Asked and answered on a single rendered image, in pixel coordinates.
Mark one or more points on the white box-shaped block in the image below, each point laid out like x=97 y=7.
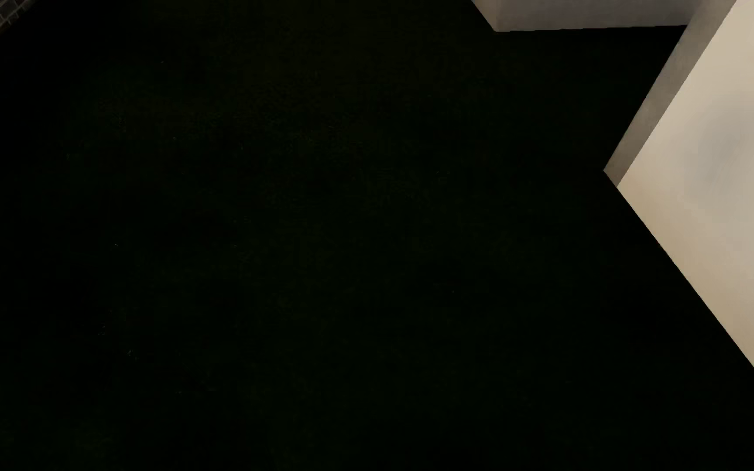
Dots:
x=580 y=13

